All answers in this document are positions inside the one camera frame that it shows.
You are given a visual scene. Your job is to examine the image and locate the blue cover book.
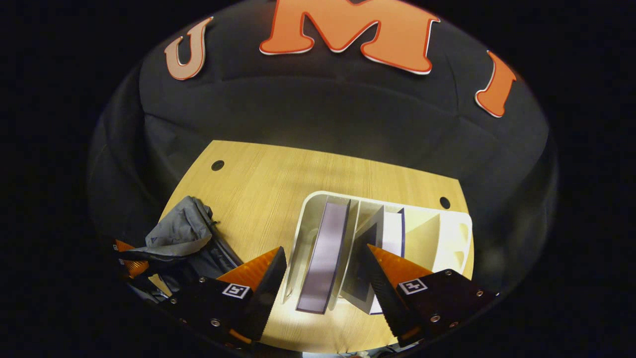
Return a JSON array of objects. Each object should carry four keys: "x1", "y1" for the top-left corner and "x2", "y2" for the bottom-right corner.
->
[{"x1": 340, "y1": 205, "x2": 405, "y2": 315}]

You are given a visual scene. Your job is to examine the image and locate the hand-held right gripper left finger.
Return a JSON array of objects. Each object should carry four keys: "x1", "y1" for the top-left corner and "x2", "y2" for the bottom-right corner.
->
[{"x1": 161, "y1": 246, "x2": 289, "y2": 349}]

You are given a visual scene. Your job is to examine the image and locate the white bookshelf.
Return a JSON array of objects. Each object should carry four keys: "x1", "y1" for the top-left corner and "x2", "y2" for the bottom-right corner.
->
[{"x1": 283, "y1": 190, "x2": 474, "y2": 319}]

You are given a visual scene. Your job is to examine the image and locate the portrait cover book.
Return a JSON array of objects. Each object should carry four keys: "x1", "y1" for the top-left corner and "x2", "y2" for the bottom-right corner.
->
[{"x1": 296, "y1": 201, "x2": 351, "y2": 315}]

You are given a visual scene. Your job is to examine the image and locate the grey schoolbag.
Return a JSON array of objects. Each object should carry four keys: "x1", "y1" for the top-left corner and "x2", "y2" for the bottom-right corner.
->
[{"x1": 119, "y1": 195, "x2": 244, "y2": 304}]

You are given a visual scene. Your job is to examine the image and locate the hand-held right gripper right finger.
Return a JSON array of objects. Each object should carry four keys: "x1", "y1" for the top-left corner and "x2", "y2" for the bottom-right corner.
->
[{"x1": 366, "y1": 244, "x2": 498, "y2": 349}]

